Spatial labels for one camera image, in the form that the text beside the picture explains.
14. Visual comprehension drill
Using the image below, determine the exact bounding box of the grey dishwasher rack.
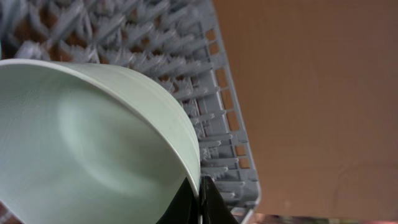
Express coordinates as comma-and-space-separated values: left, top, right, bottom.
1, 0, 261, 223

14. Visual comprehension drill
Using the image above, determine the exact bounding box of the green bowl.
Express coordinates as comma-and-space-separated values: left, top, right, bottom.
1, 59, 200, 223

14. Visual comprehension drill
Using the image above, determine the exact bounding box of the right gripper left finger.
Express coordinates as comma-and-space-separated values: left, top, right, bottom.
156, 178, 199, 224

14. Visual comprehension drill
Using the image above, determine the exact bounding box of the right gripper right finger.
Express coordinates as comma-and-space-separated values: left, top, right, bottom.
200, 176, 238, 224

